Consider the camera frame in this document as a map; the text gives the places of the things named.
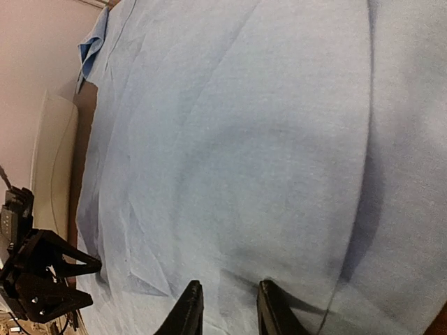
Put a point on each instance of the light blue long sleeve shirt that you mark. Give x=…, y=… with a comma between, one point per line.
x=298, y=141

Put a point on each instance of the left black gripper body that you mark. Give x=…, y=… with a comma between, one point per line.
x=16, y=226

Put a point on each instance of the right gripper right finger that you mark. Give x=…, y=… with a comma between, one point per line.
x=275, y=317

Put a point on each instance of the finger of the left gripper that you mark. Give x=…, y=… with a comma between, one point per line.
x=44, y=248
x=43, y=300

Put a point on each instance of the white plastic tub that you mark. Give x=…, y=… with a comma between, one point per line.
x=52, y=161

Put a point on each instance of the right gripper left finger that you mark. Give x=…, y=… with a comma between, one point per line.
x=186, y=316

